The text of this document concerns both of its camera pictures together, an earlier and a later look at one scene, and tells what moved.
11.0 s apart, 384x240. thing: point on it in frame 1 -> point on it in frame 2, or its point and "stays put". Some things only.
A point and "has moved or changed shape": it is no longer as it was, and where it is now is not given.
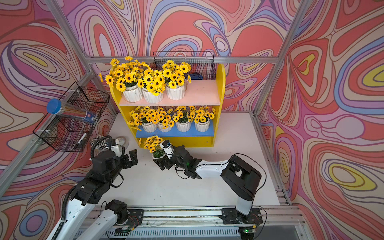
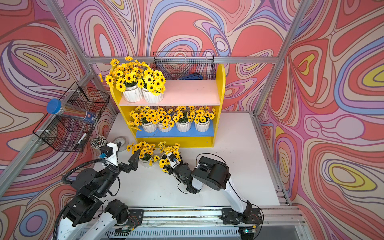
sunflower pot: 153,144 -> 146,156
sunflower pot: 185,116 stays put
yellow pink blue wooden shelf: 197,120 stays put
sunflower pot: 153,85 stays put
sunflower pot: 126,77 stays put
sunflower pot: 202,120 stays put
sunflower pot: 144,118 stays put
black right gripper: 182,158 -> 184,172
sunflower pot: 175,77 has moved or changed shape
